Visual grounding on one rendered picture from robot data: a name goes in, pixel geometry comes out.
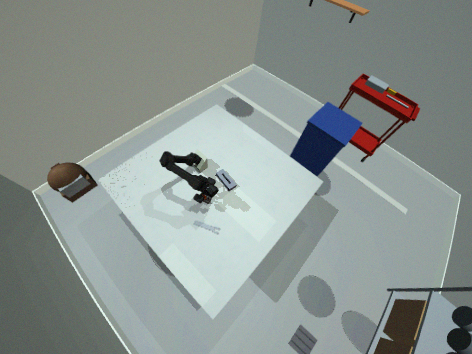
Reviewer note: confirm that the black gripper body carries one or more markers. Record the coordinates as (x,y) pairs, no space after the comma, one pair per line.
(200,198)

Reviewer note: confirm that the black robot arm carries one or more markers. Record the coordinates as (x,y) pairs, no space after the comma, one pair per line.
(169,161)

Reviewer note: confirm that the grey forked bar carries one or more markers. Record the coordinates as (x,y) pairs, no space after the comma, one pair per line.
(207,227)

